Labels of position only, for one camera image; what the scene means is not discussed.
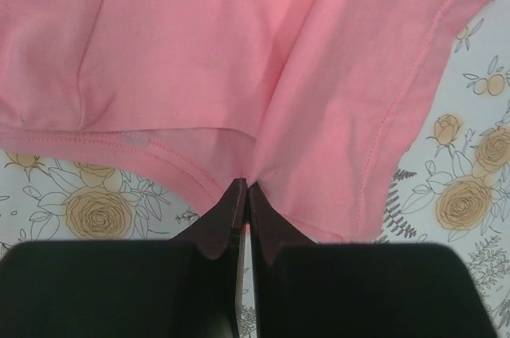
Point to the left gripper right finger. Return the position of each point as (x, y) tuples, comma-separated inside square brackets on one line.
[(306, 289)]

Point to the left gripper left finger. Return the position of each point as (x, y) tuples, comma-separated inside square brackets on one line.
[(185, 286)]

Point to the pink t shirt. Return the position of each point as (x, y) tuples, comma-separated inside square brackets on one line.
[(314, 100)]

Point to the floral table mat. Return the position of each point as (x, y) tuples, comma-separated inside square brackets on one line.
[(451, 186)]

